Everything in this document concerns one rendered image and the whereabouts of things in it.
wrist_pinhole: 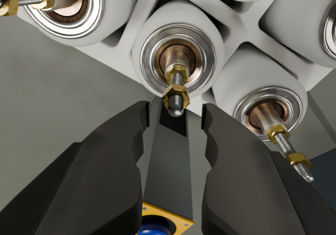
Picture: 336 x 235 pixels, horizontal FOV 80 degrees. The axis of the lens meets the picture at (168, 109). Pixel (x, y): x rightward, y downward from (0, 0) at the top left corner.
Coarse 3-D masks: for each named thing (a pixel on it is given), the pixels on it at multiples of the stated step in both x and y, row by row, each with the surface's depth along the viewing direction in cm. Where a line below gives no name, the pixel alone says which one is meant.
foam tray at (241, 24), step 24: (144, 0) 24; (192, 0) 24; (216, 0) 23; (264, 0) 23; (216, 24) 34; (240, 24) 25; (96, 48) 27; (120, 48) 27; (264, 48) 26; (288, 48) 33; (120, 72) 29; (288, 72) 30; (312, 72) 27
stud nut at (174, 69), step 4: (172, 68) 16; (176, 68) 16; (180, 68) 17; (184, 68) 17; (168, 72) 17; (172, 72) 17; (176, 72) 17; (180, 72) 17; (184, 72) 16; (168, 76) 17; (184, 76) 17; (168, 80) 17; (184, 80) 17; (168, 84) 17
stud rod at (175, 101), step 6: (174, 78) 16; (180, 78) 16; (180, 84) 15; (174, 96) 13; (180, 96) 13; (168, 102) 13; (174, 102) 13; (180, 102) 13; (168, 108) 12; (174, 108) 12; (180, 108) 12; (174, 114) 13; (180, 114) 13
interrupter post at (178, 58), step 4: (176, 52) 19; (180, 52) 20; (168, 56) 20; (172, 56) 19; (176, 56) 18; (180, 56) 18; (184, 56) 19; (168, 60) 18; (172, 60) 18; (176, 60) 17; (180, 60) 17; (184, 60) 18; (168, 64) 17; (172, 64) 17; (176, 64) 17; (180, 64) 17; (184, 64) 17; (188, 64) 19; (168, 68) 17; (188, 68) 17; (164, 72) 18; (188, 72) 18; (188, 76) 18
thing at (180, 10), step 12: (168, 0) 32; (180, 0) 27; (156, 12) 20; (168, 12) 18; (180, 12) 18; (192, 12) 18; (144, 24) 19; (156, 24) 19; (192, 24) 18; (204, 24) 18; (144, 36) 19; (216, 36) 19; (132, 48) 20; (216, 48) 19; (132, 60) 21; (216, 60) 20; (216, 72) 21; (144, 84) 22; (192, 96) 22
